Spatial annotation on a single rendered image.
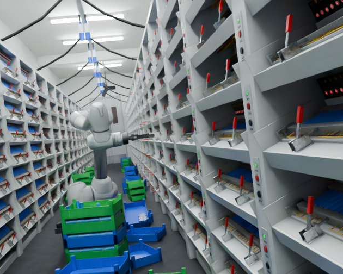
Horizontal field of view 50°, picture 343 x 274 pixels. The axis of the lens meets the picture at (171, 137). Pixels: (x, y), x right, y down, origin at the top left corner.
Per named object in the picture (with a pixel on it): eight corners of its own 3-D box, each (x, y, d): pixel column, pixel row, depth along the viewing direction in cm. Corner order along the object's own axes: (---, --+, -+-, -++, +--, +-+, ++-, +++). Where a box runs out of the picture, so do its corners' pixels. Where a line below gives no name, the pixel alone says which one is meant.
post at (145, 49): (163, 213, 371) (141, 40, 368) (161, 212, 380) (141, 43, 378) (182, 210, 374) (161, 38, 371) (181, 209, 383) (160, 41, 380)
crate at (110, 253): (66, 263, 203) (64, 249, 203) (80, 250, 223) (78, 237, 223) (119, 259, 199) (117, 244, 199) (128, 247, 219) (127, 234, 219)
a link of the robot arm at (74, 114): (72, 114, 264) (90, 112, 270) (65, 109, 279) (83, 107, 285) (73, 132, 268) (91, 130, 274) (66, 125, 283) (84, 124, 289)
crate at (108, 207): (60, 220, 203) (59, 205, 203) (75, 211, 223) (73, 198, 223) (113, 215, 199) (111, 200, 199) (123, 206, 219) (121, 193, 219)
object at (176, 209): (187, 235, 242) (177, 217, 241) (173, 216, 302) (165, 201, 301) (214, 219, 244) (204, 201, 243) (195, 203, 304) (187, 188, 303)
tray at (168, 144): (176, 149, 241) (169, 136, 240) (165, 147, 301) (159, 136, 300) (203, 134, 243) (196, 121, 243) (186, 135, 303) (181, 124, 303)
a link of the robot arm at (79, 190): (67, 211, 293) (62, 184, 294) (89, 206, 301) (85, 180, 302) (71, 213, 278) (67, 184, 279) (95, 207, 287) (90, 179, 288)
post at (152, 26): (173, 231, 302) (147, 18, 299) (171, 228, 311) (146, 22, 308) (197, 227, 304) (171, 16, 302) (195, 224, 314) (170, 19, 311)
